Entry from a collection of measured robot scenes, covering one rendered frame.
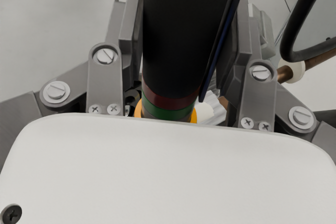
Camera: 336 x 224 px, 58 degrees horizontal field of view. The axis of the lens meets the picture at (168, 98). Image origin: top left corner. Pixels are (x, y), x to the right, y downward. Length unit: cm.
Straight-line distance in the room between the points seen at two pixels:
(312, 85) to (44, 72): 169
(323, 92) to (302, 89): 4
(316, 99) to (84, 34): 180
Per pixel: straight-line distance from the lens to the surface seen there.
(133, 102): 42
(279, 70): 29
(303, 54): 28
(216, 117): 24
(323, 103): 57
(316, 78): 60
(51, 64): 206
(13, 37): 228
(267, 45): 64
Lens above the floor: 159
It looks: 59 degrees down
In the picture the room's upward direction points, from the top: 9 degrees clockwise
